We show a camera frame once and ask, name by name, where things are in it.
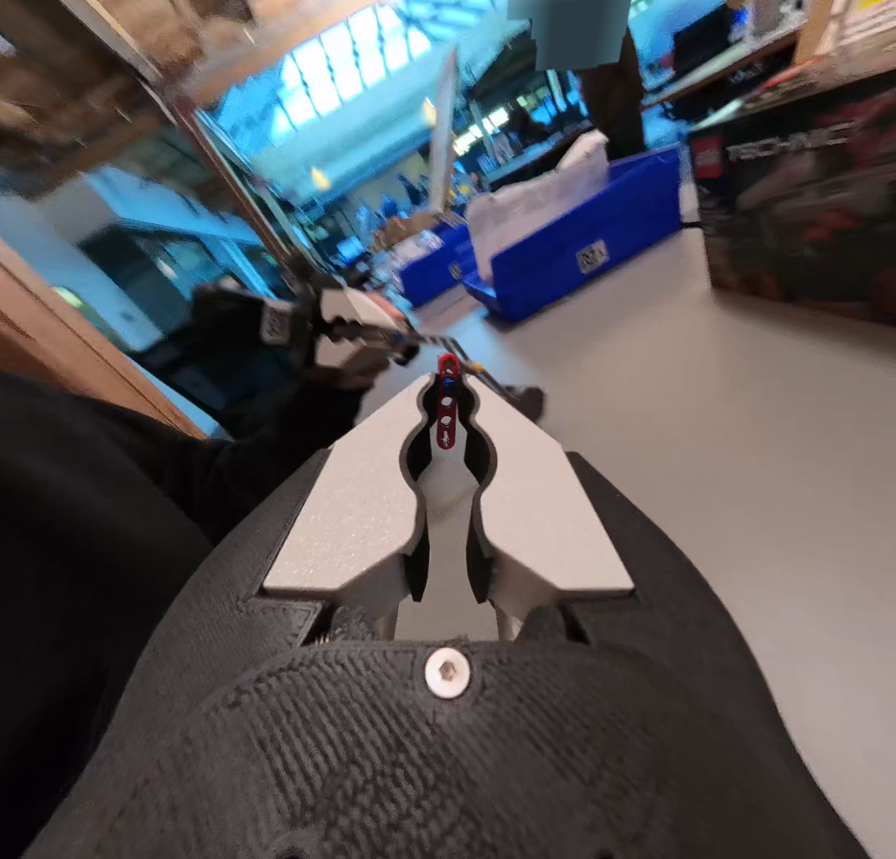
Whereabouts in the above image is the person's black sweater torso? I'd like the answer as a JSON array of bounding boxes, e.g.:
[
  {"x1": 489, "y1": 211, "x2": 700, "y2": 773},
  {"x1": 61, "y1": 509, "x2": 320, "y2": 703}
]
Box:
[{"x1": 0, "y1": 371, "x2": 330, "y2": 846}]

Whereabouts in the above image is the wooden display board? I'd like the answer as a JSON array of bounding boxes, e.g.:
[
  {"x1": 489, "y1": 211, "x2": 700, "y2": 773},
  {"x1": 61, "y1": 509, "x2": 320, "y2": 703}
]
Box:
[{"x1": 427, "y1": 47, "x2": 461, "y2": 215}]

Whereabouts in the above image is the wooden post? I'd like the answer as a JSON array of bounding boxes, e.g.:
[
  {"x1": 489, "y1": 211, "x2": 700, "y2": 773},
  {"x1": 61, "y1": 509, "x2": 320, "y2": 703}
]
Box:
[{"x1": 0, "y1": 236, "x2": 211, "y2": 440}]

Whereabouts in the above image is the white printed plastic bag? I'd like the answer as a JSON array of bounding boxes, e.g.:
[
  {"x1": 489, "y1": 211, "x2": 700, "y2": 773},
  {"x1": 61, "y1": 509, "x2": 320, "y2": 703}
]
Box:
[{"x1": 468, "y1": 130, "x2": 610, "y2": 279}]

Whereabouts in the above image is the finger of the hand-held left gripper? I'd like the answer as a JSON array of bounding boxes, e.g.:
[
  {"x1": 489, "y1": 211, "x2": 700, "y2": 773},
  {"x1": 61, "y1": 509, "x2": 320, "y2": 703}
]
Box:
[
  {"x1": 318, "y1": 287, "x2": 415, "y2": 335},
  {"x1": 315, "y1": 333, "x2": 396, "y2": 370}
]

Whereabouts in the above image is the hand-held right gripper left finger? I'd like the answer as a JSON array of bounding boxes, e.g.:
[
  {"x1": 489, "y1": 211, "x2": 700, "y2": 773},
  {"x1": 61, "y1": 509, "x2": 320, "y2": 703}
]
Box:
[{"x1": 262, "y1": 373, "x2": 436, "y2": 639}]

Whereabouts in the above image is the person's left hand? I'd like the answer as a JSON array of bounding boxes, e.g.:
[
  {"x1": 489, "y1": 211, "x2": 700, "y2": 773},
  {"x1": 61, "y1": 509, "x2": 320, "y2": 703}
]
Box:
[{"x1": 339, "y1": 344, "x2": 396, "y2": 392}]

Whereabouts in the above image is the grey lego chassis assembly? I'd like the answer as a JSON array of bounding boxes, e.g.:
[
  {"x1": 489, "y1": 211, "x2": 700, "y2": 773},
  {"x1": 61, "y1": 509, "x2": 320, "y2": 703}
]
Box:
[{"x1": 387, "y1": 330, "x2": 547, "y2": 422}]

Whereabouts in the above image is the black lego set box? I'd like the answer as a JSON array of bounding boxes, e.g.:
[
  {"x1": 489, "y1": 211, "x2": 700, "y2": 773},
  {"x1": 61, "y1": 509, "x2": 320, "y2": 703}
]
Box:
[{"x1": 689, "y1": 68, "x2": 896, "y2": 324}]

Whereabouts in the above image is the blue plastic storage bin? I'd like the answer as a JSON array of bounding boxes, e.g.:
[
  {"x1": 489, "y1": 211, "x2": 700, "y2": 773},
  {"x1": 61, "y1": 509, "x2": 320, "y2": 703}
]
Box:
[
  {"x1": 462, "y1": 147, "x2": 683, "y2": 322},
  {"x1": 395, "y1": 222, "x2": 471, "y2": 308}
]

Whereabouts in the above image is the person's left forearm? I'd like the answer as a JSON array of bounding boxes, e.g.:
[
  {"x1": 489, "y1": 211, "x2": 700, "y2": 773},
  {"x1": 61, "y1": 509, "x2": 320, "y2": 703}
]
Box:
[{"x1": 210, "y1": 372, "x2": 368, "y2": 468}]

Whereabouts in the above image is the red lego beam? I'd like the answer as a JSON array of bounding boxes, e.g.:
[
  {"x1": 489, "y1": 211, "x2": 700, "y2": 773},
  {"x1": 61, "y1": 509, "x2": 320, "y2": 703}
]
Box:
[{"x1": 436, "y1": 354, "x2": 464, "y2": 450}]

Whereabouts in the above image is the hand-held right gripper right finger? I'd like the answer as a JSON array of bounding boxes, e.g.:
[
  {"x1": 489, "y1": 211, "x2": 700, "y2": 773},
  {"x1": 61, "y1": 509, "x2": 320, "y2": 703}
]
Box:
[{"x1": 458, "y1": 373, "x2": 634, "y2": 639}]

